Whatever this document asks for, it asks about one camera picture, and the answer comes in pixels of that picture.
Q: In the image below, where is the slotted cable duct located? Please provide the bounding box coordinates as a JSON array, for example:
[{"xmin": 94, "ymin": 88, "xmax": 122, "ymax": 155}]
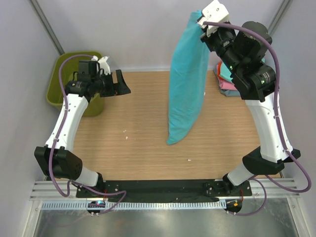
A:
[{"xmin": 41, "ymin": 199, "xmax": 226, "ymax": 210}]

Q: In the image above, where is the folded orange t shirt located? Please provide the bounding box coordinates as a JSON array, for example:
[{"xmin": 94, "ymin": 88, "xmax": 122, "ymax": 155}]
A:
[{"xmin": 217, "ymin": 62, "xmax": 222, "ymax": 78}]

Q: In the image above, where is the aluminium frame rail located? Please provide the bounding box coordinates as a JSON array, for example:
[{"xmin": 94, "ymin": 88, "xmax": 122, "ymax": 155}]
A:
[{"xmin": 29, "ymin": 178, "xmax": 301, "ymax": 201}]

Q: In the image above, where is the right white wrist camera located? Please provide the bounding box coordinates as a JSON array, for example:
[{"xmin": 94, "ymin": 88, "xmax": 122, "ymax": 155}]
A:
[{"xmin": 197, "ymin": 0, "xmax": 229, "ymax": 37}]

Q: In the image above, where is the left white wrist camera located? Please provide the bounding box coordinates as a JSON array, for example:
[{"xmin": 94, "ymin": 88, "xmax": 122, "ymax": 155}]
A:
[{"xmin": 91, "ymin": 55, "xmax": 111, "ymax": 75}]

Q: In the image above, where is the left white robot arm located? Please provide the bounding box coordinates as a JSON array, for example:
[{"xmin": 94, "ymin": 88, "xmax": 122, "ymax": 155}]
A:
[{"xmin": 34, "ymin": 56, "xmax": 131, "ymax": 192}]

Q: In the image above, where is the blue t shirt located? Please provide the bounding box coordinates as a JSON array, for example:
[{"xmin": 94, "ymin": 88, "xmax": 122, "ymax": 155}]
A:
[{"xmin": 166, "ymin": 10, "xmax": 210, "ymax": 145}]

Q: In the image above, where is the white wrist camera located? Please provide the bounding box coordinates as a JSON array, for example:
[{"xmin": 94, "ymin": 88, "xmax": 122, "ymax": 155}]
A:
[
  {"xmin": 91, "ymin": 55, "xmax": 111, "ymax": 75},
  {"xmin": 197, "ymin": 0, "xmax": 229, "ymax": 37}
]

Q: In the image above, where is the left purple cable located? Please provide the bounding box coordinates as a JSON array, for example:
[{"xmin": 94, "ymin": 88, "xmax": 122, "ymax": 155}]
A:
[{"xmin": 48, "ymin": 54, "xmax": 126, "ymax": 214}]

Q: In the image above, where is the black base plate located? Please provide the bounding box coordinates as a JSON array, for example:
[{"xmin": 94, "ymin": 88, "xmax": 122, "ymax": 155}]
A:
[{"xmin": 76, "ymin": 179, "xmax": 253, "ymax": 203}]

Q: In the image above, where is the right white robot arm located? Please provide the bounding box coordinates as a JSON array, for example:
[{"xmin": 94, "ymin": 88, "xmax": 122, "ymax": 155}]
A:
[{"xmin": 199, "ymin": 20, "xmax": 301, "ymax": 194}]

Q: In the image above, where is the folded pink t shirt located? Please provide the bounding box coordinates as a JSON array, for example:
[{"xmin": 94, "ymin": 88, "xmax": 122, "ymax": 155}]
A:
[{"xmin": 217, "ymin": 76, "xmax": 237, "ymax": 91}]

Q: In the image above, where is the green plastic bin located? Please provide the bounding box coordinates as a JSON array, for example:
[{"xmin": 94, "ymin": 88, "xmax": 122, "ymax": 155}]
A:
[{"xmin": 46, "ymin": 51, "xmax": 104, "ymax": 117}]

